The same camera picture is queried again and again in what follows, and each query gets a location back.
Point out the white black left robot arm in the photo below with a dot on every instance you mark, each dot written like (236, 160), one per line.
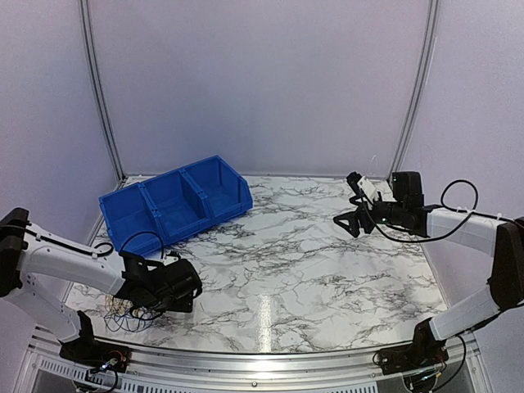
(28, 251)

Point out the aluminium frame post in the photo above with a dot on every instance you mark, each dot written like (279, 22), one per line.
(420, 82)
(86, 24)

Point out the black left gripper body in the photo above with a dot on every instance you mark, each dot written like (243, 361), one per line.
(172, 304)

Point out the left aluminium frame post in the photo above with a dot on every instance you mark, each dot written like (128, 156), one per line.
(86, 24)

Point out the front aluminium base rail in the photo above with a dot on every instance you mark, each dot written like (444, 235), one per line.
(153, 369)

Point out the blue three-compartment plastic bin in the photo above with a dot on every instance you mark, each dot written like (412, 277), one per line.
(174, 206)

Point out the right aluminium frame post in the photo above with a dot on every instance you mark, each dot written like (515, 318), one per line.
(420, 82)

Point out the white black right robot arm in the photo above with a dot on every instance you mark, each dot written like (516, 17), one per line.
(477, 257)

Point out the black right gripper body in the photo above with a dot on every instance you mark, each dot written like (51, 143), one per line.
(393, 218)

